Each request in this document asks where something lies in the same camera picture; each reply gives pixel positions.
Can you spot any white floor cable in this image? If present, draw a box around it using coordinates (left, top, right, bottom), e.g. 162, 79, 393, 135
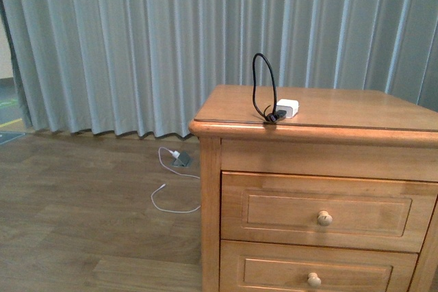
151, 146, 202, 214

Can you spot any wooden nightstand cabinet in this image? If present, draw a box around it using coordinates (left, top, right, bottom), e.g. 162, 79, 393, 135
190, 85, 437, 291

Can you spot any white plug in floor socket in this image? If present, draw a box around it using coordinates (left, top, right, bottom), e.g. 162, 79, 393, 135
170, 150, 180, 158

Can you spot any wooden drawer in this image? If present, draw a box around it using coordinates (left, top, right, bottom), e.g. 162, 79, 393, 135
221, 172, 437, 253
220, 240, 417, 291

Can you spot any grey pleated curtain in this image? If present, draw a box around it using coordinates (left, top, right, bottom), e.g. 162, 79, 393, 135
1, 0, 437, 136

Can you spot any grey floor socket box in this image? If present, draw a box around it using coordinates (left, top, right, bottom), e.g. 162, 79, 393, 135
172, 151, 192, 168

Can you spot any black charger cable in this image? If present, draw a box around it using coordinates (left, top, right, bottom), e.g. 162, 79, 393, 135
252, 53, 287, 125

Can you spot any white charger adapter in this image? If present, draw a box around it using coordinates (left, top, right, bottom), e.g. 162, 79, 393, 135
276, 98, 299, 118

